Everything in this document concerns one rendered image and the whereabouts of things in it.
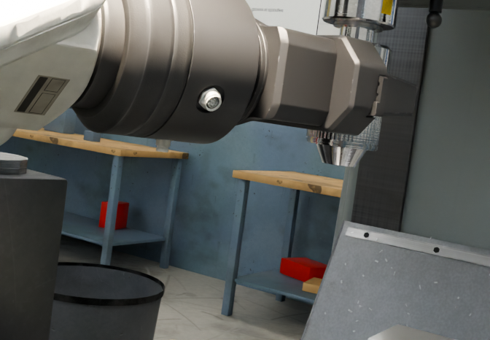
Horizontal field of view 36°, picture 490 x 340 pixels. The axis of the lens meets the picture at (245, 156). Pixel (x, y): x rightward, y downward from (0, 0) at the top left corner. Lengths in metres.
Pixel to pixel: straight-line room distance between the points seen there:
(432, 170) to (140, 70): 0.56
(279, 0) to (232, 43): 5.13
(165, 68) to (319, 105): 0.10
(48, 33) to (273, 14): 5.22
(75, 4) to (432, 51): 0.61
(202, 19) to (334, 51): 0.09
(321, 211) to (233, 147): 0.84
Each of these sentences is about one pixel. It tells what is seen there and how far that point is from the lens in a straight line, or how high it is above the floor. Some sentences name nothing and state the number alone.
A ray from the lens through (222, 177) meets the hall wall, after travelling 5.62.
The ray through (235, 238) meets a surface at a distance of 4.62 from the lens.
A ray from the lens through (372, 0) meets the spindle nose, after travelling 0.49.
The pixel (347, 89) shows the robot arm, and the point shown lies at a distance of 0.43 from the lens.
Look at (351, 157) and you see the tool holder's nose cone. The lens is 0.49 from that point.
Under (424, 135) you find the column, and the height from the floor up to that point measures 1.22.
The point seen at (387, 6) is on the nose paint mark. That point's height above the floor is 1.29.
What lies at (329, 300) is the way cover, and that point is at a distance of 0.88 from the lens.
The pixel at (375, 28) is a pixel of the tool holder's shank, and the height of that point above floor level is 1.28.
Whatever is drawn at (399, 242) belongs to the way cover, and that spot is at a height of 1.09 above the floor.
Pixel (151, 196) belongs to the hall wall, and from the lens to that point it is 6.03.
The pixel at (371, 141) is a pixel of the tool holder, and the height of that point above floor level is 1.21.
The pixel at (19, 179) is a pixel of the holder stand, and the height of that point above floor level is 1.13.
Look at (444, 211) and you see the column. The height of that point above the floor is 1.14.
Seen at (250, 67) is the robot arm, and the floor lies 1.24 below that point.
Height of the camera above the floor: 1.21
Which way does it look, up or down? 3 degrees down
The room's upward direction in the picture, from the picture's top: 8 degrees clockwise
